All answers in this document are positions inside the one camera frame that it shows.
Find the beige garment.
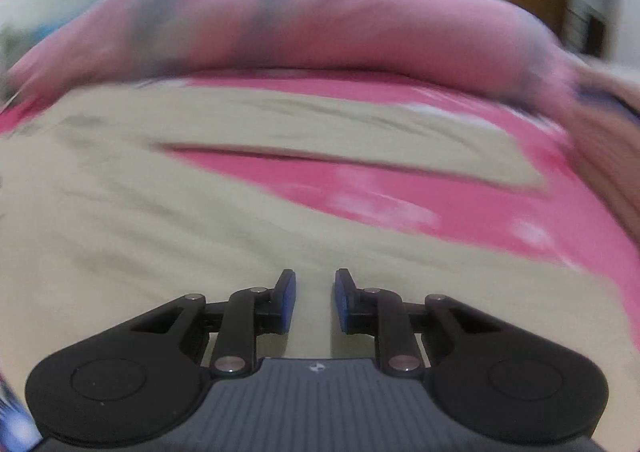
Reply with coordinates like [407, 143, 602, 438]
[1, 86, 639, 451]

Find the pink floral bed sheet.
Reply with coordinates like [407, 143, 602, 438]
[0, 68, 640, 312]

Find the white pillow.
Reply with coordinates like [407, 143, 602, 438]
[1, 0, 97, 72]

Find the pink grey rolled duvet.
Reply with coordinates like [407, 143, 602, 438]
[8, 0, 639, 120]

